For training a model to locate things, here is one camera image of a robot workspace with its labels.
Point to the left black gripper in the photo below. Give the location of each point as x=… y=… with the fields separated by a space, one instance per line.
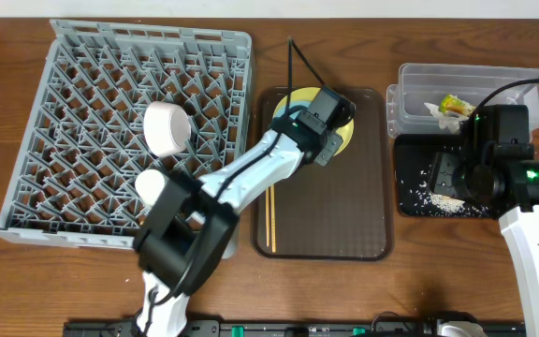
x=327 y=148

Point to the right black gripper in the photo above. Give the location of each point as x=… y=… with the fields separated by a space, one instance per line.
x=444 y=166

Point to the rice food scraps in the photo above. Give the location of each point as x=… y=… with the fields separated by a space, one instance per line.
x=415 y=199

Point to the clear plastic wrap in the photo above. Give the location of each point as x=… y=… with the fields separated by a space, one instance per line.
x=448 y=120

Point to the green orange snack wrapper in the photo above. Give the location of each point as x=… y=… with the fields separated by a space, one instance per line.
x=453 y=104

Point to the white pink-rimmed bowl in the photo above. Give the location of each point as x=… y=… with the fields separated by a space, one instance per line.
x=166 y=128

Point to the white cup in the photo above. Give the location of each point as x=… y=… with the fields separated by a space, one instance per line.
x=149 y=185

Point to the light blue bowl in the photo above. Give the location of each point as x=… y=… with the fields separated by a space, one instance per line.
x=293 y=109

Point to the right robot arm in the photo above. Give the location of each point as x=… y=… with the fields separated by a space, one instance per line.
x=496 y=169

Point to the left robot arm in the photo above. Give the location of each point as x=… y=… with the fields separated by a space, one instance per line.
x=191 y=222

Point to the black rectangular waste tray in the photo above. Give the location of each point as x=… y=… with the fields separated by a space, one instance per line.
x=413 y=152

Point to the clear plastic waste bin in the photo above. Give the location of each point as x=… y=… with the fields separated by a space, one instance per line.
x=420 y=83

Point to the grey plastic dishwasher rack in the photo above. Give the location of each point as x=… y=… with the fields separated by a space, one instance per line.
x=73 y=181

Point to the yellow round plate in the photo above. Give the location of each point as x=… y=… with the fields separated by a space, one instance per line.
x=308 y=94

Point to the wooden chopstick right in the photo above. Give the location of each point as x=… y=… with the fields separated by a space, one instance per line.
x=272 y=209

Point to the wooden chopstick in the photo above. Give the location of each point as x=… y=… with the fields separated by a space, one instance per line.
x=272 y=209
x=267 y=215

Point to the wooden chopstick left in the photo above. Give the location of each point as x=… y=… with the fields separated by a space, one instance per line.
x=267 y=215

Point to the dark brown serving tray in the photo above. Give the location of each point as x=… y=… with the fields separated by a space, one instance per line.
x=342 y=211

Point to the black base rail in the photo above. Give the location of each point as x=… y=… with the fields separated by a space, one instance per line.
x=210 y=328

